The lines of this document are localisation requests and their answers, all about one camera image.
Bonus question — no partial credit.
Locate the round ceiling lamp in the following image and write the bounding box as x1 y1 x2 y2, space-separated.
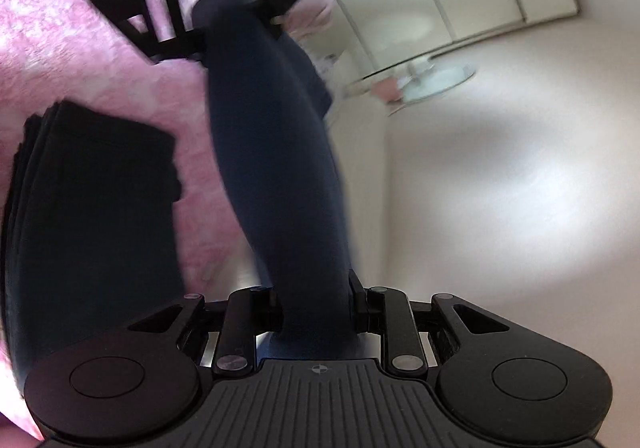
387 62 477 117

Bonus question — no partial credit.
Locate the navy blue garment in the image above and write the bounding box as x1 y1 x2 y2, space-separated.
191 0 363 360

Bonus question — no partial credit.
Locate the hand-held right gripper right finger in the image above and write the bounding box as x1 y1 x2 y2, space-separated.
347 269 512 377

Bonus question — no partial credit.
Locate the blue sweatshirt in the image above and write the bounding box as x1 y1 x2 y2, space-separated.
2 99 188 379

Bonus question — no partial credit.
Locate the pink floral bed sheet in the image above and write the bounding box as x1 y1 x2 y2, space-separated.
0 0 281 434

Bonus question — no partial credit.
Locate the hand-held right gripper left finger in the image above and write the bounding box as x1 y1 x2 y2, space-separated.
127 285 282 378

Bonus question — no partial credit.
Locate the pale pink cloth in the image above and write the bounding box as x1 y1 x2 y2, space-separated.
285 0 336 35

